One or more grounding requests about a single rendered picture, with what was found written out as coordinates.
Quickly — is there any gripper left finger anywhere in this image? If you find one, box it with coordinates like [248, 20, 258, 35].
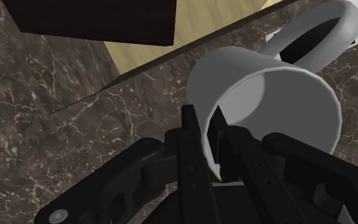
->
[33, 104, 222, 224]

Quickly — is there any white mug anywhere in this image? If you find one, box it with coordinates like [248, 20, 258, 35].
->
[186, 0, 358, 184]

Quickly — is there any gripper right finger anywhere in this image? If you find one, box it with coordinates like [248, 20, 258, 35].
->
[208, 105, 358, 224]

